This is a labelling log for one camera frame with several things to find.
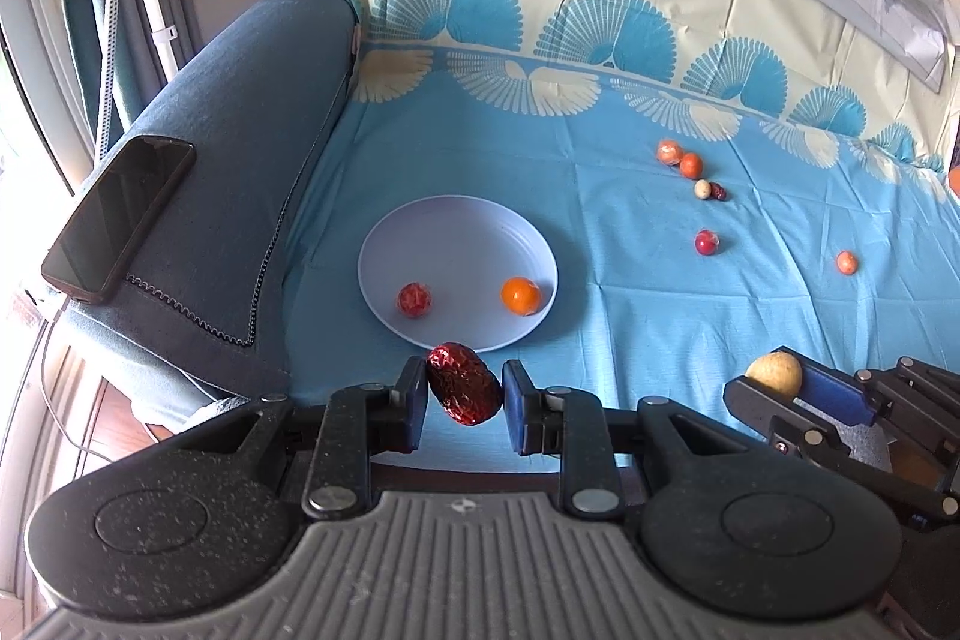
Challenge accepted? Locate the woven grey strap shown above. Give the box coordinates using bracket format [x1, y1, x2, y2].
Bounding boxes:
[94, 0, 128, 163]

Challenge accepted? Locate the tan round longan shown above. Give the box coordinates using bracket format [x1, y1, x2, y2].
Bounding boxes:
[745, 351, 803, 398]

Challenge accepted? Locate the pale blue round plate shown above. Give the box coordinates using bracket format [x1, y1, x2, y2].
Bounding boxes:
[357, 195, 560, 352]

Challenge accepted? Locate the speckled red round fruit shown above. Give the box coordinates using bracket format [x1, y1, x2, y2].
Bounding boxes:
[397, 281, 434, 319]

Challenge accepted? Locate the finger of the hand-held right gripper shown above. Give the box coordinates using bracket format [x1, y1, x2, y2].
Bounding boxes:
[723, 377, 950, 522]
[793, 355, 960, 461]

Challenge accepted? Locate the blue fan-print cloth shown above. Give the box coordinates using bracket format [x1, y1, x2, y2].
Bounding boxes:
[283, 0, 960, 483]

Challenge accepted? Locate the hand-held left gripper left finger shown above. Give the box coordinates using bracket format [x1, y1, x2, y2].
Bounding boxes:
[184, 356, 430, 521]

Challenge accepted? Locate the white charging cable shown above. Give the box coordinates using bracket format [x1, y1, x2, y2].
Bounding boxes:
[10, 289, 113, 461]

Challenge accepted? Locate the black smartphone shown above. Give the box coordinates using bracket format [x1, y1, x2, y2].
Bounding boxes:
[40, 135, 197, 301]

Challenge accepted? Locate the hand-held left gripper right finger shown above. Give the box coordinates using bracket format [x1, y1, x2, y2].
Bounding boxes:
[502, 359, 758, 515]

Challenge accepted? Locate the wrinkled red date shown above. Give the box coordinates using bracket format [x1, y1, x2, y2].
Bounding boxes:
[426, 342, 503, 427]

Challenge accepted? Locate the glossy orange kumquat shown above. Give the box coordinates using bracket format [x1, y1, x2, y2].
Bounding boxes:
[500, 276, 542, 316]

